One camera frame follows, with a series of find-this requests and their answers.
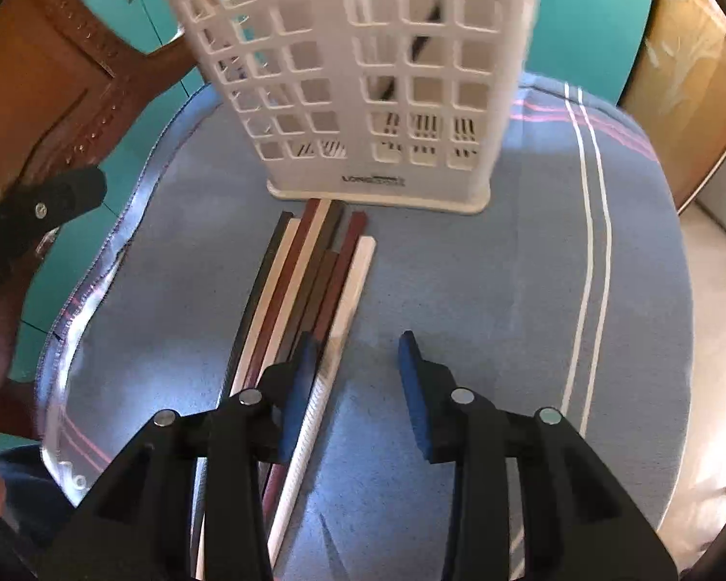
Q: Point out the carved wooden chair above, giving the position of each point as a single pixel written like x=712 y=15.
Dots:
x=36 y=72

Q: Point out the blue striped cloth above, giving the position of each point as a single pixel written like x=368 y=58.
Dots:
x=460 y=284

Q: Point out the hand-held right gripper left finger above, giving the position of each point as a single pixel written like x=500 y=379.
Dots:
x=302 y=387

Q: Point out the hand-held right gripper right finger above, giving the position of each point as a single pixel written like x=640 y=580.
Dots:
x=414 y=399

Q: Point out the person's blue jeans leg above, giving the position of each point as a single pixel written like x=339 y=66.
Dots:
x=36 y=490

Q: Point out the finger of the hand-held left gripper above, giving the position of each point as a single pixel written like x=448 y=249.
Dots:
x=66 y=197

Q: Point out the white plastic utensil basket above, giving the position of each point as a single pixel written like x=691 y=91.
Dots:
x=333 y=72

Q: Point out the bundle of chopsticks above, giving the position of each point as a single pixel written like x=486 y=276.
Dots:
x=314 y=278

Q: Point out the black chopstick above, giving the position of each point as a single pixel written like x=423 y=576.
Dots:
x=422 y=43

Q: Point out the teal cabinet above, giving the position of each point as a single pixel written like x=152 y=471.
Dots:
x=581 y=18

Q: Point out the clear plastic table cover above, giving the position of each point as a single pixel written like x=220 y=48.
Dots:
x=91 y=290

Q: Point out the wooden framed glass door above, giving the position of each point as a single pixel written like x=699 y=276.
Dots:
x=689 y=72

